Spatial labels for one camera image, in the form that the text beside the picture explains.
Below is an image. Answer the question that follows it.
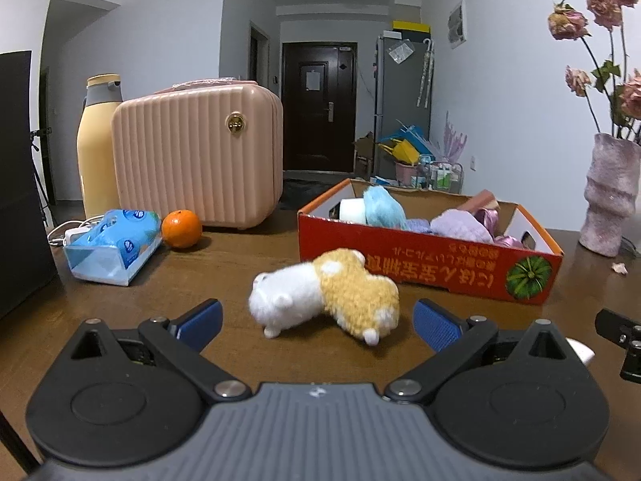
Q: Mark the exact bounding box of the pink textured vase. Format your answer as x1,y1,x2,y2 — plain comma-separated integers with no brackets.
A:
578,133,641,258

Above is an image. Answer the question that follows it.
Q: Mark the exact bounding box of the blue bag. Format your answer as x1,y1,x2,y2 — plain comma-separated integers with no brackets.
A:
378,124,436,156

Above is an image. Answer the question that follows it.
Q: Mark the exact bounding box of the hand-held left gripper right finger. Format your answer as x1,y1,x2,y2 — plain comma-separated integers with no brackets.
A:
383,299,576,404

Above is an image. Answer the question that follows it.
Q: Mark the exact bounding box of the yellow bag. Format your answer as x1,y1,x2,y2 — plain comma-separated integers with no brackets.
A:
378,139,420,166

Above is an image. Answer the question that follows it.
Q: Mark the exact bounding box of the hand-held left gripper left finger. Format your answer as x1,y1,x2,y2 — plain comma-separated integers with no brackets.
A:
60,299,254,404

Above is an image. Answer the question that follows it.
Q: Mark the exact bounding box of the red cardboard box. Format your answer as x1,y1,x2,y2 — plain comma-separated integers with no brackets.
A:
297,178,564,305

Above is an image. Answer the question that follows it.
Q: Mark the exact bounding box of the yellow thermos bottle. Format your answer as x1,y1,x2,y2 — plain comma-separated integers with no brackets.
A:
77,74,123,221

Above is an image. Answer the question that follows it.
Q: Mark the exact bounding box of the pink ribbed suitcase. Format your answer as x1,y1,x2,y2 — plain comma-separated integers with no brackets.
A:
111,77,284,231

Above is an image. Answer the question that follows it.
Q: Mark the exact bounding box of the dark side door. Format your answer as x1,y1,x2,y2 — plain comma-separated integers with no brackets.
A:
249,21,271,83

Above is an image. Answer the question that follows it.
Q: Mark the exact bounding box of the yellow black box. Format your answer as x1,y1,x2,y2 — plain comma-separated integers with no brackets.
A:
392,20,431,40

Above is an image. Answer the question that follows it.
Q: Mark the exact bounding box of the grey refrigerator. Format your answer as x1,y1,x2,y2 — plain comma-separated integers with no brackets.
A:
375,35,432,166

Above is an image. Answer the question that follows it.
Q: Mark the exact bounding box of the white round puff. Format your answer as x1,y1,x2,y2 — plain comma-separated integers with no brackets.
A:
339,199,367,224

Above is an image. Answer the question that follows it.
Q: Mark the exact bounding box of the purple pampas grass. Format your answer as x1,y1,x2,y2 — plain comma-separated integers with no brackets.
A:
443,110,469,162

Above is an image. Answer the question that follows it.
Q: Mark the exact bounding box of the black paper bag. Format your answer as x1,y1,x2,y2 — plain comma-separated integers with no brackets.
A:
0,50,58,319

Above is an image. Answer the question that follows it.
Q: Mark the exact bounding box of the metal storage cart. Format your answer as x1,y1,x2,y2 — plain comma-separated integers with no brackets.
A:
415,160,464,194

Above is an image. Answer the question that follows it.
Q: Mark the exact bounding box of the hanging folded umbrella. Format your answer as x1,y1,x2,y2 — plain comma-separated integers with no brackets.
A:
417,37,435,108

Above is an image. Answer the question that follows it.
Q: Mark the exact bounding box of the black tripod stand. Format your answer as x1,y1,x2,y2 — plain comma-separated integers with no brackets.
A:
30,127,53,226

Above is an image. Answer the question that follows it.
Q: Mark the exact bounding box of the white charger with cable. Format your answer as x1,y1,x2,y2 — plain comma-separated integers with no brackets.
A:
47,215,103,249

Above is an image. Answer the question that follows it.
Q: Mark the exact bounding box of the pink bucket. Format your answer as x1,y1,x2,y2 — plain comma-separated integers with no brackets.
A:
395,161,419,187

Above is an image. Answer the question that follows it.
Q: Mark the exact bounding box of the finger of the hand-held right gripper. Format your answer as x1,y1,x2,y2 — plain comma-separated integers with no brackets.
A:
595,308,641,348

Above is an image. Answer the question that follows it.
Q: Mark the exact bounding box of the bunch of dried roses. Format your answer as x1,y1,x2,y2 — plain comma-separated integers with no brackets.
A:
547,0,641,141

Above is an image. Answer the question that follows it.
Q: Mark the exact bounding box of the brown cardboard box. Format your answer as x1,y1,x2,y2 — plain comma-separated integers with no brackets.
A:
355,133,375,168

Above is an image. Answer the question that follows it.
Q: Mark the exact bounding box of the orange fruit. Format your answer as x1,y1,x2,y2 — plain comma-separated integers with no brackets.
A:
161,209,204,250

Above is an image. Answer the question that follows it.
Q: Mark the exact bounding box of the fuzzy lavender soft item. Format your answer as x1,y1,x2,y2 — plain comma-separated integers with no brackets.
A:
429,209,495,245

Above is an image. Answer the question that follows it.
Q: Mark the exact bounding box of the blue tissue pack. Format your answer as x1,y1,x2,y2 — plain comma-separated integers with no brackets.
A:
63,209,163,287

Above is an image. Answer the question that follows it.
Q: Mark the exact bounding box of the light blue plush toy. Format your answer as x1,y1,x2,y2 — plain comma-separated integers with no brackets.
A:
363,186,407,230

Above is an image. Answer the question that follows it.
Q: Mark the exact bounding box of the small white object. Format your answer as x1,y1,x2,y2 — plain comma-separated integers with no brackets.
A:
567,340,597,368

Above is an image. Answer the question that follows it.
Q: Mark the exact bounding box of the red-brown sponge block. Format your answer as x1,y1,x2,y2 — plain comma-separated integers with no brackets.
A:
461,189,499,212

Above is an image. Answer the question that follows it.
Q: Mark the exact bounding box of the white wall panel box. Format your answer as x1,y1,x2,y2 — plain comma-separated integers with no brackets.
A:
447,0,468,50

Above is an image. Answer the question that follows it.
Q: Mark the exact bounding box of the white tan hamster plush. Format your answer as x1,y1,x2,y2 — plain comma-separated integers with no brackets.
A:
249,249,400,346

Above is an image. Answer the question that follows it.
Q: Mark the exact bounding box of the dark brown entrance door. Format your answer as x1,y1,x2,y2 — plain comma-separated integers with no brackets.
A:
282,41,359,174

